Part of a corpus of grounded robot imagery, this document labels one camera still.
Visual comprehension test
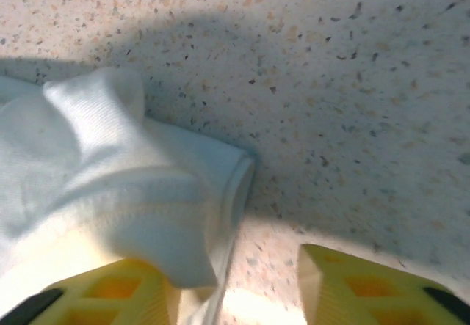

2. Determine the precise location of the white t-shirt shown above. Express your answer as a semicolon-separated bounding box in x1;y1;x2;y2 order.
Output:
0;67;256;325

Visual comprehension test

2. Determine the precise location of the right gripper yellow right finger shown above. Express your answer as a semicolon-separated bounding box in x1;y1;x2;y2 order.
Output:
299;244;470;325

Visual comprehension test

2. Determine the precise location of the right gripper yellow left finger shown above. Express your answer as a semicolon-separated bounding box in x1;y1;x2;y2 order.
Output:
7;258;181;325

